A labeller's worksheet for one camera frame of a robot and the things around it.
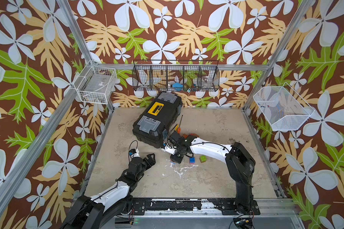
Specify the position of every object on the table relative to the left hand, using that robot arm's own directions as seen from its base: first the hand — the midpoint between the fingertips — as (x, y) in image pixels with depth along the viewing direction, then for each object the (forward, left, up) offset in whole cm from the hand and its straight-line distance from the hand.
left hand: (151, 155), depth 88 cm
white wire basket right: (+21, -79, +23) cm, 84 cm away
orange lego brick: (+18, -30, -3) cm, 35 cm away
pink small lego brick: (-3, -26, -5) cm, 27 cm away
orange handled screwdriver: (+22, -19, -3) cm, 29 cm away
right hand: (-1, -14, -3) cm, 15 cm away
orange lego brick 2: (-2, -33, -4) cm, 33 cm away
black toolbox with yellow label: (+13, -1, +13) cm, 18 cm away
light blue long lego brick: (-3, -14, -4) cm, 15 cm away
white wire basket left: (+33, +35, +30) cm, 56 cm away
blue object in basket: (+40, -17, +23) cm, 49 cm away
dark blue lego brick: (-2, -26, -1) cm, 26 cm away
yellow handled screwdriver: (+26, -18, -4) cm, 32 cm away
